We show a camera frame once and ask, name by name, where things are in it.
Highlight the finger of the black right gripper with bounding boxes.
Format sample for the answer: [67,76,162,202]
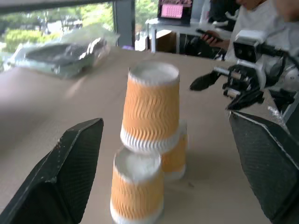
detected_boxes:
[226,89,265,111]
[189,70,228,92]

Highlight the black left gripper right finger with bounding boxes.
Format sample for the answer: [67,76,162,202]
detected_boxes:
[229,111,299,224]

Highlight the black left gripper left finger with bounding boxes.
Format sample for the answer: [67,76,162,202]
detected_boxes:
[0,118,104,224]

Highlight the black phone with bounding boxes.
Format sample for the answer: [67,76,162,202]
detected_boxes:
[195,28,224,43]

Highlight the orange ripple paper cup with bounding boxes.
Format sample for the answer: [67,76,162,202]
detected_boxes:
[110,147,164,224]
[160,119,188,181]
[120,60,181,154]

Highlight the person's bare hand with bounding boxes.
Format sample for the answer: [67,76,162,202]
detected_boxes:
[200,31,231,50]

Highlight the brown cardboard box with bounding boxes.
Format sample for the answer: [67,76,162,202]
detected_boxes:
[155,30,177,53]

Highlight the white side table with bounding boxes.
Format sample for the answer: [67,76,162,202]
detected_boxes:
[145,18,234,55]

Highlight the person in white shirt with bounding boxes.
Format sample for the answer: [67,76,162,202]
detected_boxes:
[223,0,299,62]

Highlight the laptop with pink screen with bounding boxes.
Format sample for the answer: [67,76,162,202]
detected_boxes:
[157,0,195,26]

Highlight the dark window pillar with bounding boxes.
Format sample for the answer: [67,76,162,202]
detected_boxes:
[113,0,136,51]

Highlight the clear plastic bag with contents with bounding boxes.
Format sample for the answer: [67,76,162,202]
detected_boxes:
[13,29,120,79]

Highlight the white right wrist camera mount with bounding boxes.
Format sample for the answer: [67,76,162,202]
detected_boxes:
[233,29,267,89]

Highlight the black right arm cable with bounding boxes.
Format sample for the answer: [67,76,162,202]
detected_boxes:
[263,43,289,72]

